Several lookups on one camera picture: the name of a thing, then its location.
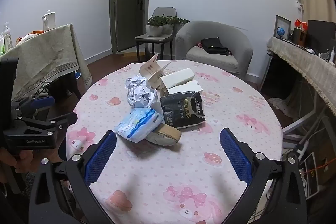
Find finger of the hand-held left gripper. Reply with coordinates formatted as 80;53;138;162
12;96;55;119
18;112;78;133

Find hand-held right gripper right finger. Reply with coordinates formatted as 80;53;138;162
219;127;309;224

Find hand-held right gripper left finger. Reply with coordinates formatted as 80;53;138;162
28;130;117;224

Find blue and white soft packet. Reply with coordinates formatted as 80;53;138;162
114;108;163;143

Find black plastic bag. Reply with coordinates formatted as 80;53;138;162
160;91;206;129

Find brown tape roll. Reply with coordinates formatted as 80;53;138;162
146;123;182;146

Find white paper ball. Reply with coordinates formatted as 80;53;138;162
125;76;160;110

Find white rectangular box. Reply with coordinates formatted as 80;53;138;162
166;80;203;95
160;68;195;88

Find white cardboard box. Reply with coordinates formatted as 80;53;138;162
139;53;171;97

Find person's left hand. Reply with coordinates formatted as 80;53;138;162
0;147;35;183

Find beige table cover cloth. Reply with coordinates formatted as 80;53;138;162
0;23;92;102

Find pink printed tablecloth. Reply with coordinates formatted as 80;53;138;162
66;60;284;224

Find orange packet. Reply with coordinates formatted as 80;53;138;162
16;29;44;43

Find white pump bottle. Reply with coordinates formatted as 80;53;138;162
3;22;13;50

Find white lidded mug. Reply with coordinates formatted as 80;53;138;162
42;10;56;31

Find black handbag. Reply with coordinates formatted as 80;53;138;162
201;37;232;55

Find beige lace desk cloth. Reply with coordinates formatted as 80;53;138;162
267;37;336;117

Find grey armchair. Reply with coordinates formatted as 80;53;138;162
175;21;254;78

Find grey-green door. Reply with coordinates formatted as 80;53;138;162
110;0;152;54

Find potted plant in white pot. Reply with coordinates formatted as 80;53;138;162
145;15;166;37
161;15;190;35

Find brown wooden box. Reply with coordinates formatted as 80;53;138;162
293;28;307;46

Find framed picture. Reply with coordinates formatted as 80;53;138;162
274;15;291;39

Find small red flags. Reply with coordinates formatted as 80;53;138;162
294;19;308;30

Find black monitor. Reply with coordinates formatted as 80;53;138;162
307;20;336;51

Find grey dining chair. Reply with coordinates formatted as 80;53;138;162
135;7;177;62

